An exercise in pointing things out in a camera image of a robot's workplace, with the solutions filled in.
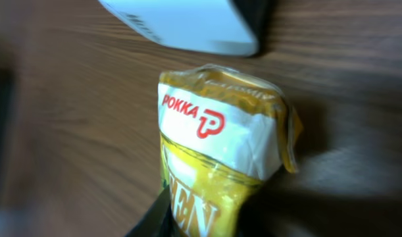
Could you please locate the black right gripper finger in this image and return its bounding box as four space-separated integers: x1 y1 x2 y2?
125 186 173 237

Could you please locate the green tea box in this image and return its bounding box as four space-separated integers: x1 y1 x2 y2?
158 65 303 236

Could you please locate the white barcode scanner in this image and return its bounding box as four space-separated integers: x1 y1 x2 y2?
99 0 271 57

